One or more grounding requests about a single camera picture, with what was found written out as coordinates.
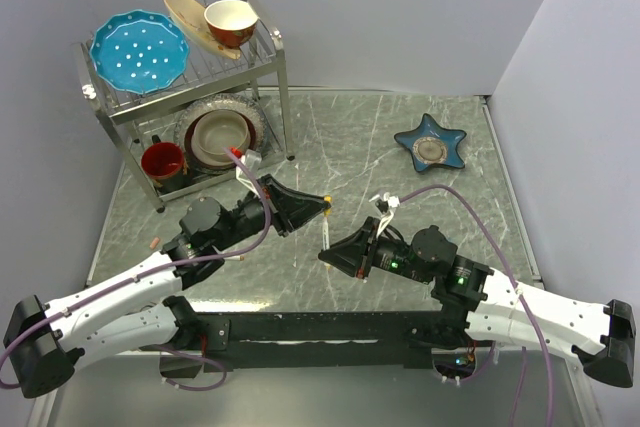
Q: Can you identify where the beige bowl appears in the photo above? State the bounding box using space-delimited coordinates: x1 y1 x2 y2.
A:
191 109 251 168

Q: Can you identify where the red and white bowl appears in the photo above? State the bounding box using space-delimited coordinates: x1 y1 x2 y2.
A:
204 0 259 48

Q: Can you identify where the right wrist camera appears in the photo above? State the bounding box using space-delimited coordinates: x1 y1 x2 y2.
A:
369 192 400 237

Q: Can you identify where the steel dish rack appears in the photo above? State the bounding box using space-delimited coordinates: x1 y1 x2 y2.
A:
72 0 295 213

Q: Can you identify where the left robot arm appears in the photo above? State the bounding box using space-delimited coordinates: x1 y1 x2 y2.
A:
1 175 331 398

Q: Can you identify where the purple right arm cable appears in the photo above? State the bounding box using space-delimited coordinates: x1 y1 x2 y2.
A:
394 183 559 427

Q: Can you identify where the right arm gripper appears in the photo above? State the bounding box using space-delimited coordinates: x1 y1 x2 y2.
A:
318 216 433 284

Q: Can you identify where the blue star-shaped dish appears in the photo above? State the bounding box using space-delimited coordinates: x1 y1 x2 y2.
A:
394 113 467 174

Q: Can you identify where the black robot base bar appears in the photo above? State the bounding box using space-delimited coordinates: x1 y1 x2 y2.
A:
158 309 494 381

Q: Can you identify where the cream oval plate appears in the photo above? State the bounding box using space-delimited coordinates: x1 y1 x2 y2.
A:
163 0 242 60

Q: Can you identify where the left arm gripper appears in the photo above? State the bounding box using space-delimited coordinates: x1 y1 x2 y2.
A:
212 173 330 251

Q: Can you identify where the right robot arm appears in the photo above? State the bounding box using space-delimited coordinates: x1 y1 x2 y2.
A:
318 217 636 388

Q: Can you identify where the blue polka dot plate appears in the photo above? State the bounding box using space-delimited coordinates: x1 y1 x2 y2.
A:
89 10 190 96

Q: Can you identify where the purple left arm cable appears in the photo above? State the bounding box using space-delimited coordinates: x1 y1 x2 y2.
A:
0 154 274 393

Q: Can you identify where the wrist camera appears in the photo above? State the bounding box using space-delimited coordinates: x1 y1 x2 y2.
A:
230 148 262 194
369 192 400 237

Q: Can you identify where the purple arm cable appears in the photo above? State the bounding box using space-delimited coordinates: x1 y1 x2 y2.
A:
394 183 559 427
0 154 274 393

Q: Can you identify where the white marker with yellow end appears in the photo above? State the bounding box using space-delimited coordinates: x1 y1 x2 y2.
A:
321 211 331 271

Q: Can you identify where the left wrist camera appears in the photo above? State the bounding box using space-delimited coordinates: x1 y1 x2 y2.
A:
230 148 262 194

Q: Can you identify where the red mug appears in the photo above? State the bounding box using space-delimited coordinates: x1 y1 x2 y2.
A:
140 135 191 194

